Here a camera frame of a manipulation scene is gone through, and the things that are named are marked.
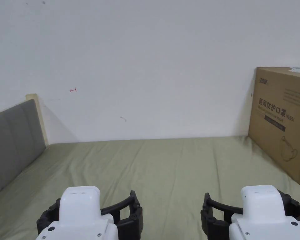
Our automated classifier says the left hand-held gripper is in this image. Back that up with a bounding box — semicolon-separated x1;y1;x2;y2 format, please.
35;186;143;240

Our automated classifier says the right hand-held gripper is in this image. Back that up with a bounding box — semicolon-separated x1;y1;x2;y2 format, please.
200;185;300;240

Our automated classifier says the bed with pale green sheet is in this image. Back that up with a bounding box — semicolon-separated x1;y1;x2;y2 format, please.
0;136;300;240

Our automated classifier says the grey padded headboard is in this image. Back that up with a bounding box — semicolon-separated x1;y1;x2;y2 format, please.
0;93;49;201

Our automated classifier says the brown cardboard carton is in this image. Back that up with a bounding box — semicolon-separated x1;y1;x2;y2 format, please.
248;66;300;188

